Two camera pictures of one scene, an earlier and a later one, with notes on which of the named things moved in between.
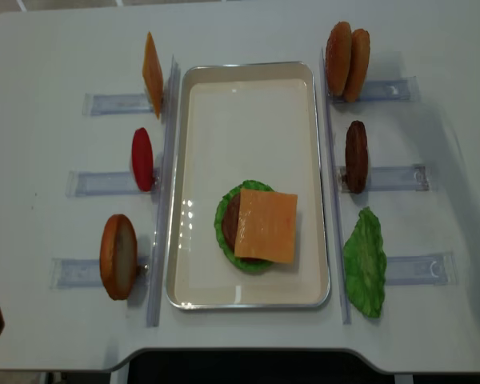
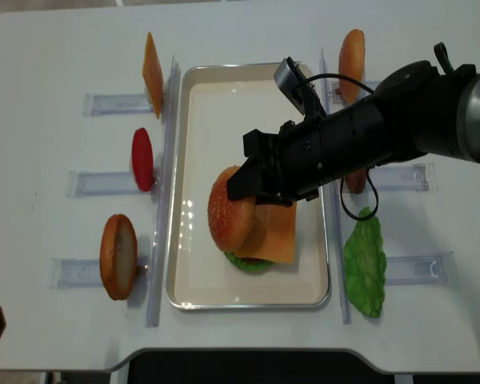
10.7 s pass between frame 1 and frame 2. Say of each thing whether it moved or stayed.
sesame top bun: moved
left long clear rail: stayed
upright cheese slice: stayed
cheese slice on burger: stayed
